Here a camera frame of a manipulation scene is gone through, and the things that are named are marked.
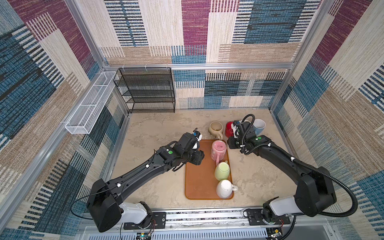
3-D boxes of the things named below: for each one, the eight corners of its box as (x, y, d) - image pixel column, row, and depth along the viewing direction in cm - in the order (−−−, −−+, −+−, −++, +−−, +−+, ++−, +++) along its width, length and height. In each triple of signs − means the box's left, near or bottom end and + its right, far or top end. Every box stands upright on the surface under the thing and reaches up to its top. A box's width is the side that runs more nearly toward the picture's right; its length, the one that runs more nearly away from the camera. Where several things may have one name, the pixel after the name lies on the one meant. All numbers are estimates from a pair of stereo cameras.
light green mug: (215, 180, 87) (217, 174, 79) (214, 168, 92) (215, 160, 84) (227, 180, 87) (230, 174, 79) (225, 168, 92) (228, 160, 84)
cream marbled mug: (209, 143, 103) (210, 135, 97) (208, 129, 111) (209, 121, 104) (222, 143, 103) (224, 135, 96) (220, 129, 111) (222, 121, 104)
